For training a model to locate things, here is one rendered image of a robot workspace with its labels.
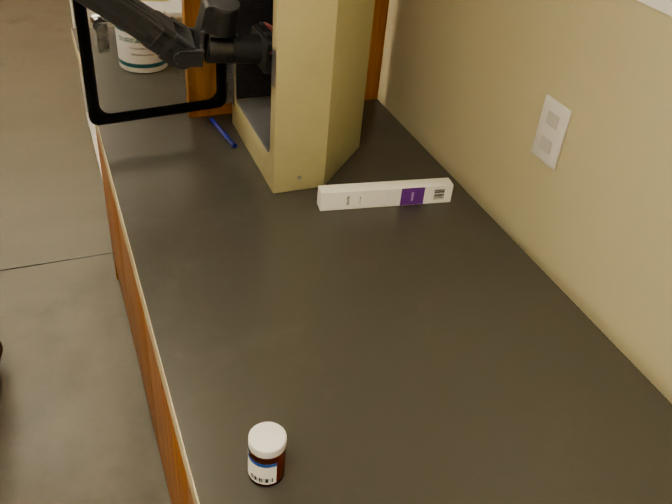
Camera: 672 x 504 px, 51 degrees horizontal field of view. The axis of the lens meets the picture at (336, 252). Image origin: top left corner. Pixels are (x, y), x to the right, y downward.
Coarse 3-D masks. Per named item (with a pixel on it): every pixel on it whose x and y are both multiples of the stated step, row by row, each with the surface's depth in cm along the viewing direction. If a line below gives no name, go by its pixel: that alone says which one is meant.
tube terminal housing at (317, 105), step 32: (288, 0) 121; (320, 0) 123; (352, 0) 131; (288, 32) 124; (320, 32) 127; (352, 32) 136; (288, 64) 128; (320, 64) 130; (352, 64) 141; (288, 96) 132; (320, 96) 134; (352, 96) 147; (288, 128) 136; (320, 128) 138; (352, 128) 153; (256, 160) 151; (288, 160) 140; (320, 160) 143
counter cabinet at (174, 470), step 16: (112, 208) 211; (112, 224) 226; (112, 240) 244; (128, 256) 178; (128, 272) 189; (128, 288) 201; (128, 304) 215; (144, 320) 162; (144, 336) 171; (144, 352) 181; (144, 368) 192; (144, 384) 205; (160, 384) 149; (160, 400) 156; (160, 416) 165; (160, 432) 174; (160, 448) 184; (176, 448) 137; (176, 464) 144; (176, 480) 151; (176, 496) 159
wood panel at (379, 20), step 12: (384, 0) 168; (384, 12) 170; (372, 24) 171; (384, 24) 172; (372, 36) 173; (384, 36) 174; (372, 48) 175; (372, 60) 177; (372, 72) 179; (372, 84) 181; (372, 96) 183; (216, 108) 169; (228, 108) 170
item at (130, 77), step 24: (72, 0) 134; (144, 0) 140; (168, 0) 142; (192, 0) 145; (192, 24) 148; (96, 48) 141; (120, 48) 143; (144, 48) 146; (96, 72) 144; (120, 72) 146; (144, 72) 148; (168, 72) 151; (192, 72) 154; (120, 96) 149; (144, 96) 152; (168, 96) 154; (192, 96) 157
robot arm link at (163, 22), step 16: (80, 0) 119; (96, 0) 120; (112, 0) 121; (128, 0) 122; (112, 16) 123; (128, 16) 124; (144, 16) 125; (160, 16) 128; (128, 32) 126; (144, 32) 127; (160, 32) 127; (176, 32) 129; (160, 48) 129; (176, 48) 130; (192, 48) 131
